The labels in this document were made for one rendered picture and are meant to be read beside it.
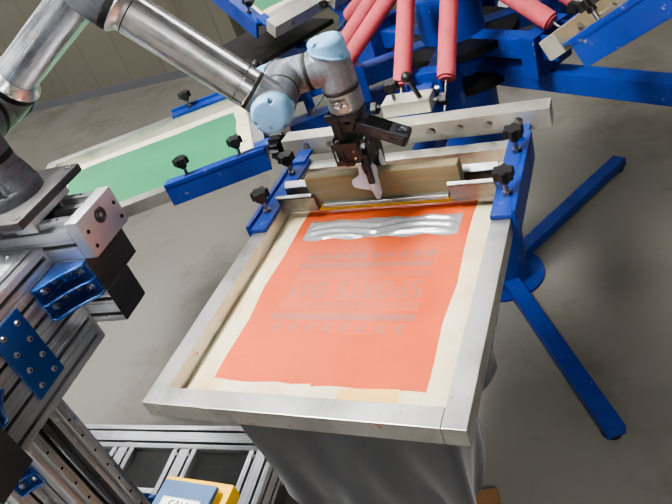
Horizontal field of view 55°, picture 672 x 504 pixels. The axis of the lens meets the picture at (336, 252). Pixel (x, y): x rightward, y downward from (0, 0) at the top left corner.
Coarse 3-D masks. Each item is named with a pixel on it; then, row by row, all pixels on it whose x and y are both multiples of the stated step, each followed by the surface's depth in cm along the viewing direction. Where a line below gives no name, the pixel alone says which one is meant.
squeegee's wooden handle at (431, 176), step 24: (384, 168) 138; (408, 168) 136; (432, 168) 133; (456, 168) 131; (312, 192) 148; (336, 192) 146; (360, 192) 143; (384, 192) 141; (408, 192) 139; (432, 192) 137
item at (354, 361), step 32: (448, 256) 125; (448, 288) 118; (416, 320) 114; (352, 352) 112; (384, 352) 110; (416, 352) 108; (320, 384) 109; (352, 384) 107; (384, 384) 104; (416, 384) 102
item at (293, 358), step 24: (312, 216) 153; (336, 216) 149; (360, 216) 146; (336, 240) 141; (360, 240) 139; (288, 264) 140; (264, 288) 136; (264, 312) 129; (240, 336) 126; (264, 336) 123; (288, 336) 121; (312, 336) 119; (240, 360) 120; (264, 360) 118; (288, 360) 116; (312, 360) 114
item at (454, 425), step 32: (320, 160) 166; (416, 160) 153; (480, 160) 147; (256, 256) 142; (224, 288) 134; (480, 288) 110; (224, 320) 131; (480, 320) 104; (192, 352) 121; (480, 352) 99; (160, 384) 116; (480, 384) 96; (192, 416) 111; (224, 416) 108; (256, 416) 104; (288, 416) 101; (320, 416) 99; (352, 416) 97; (384, 416) 95; (416, 416) 93; (448, 416) 91
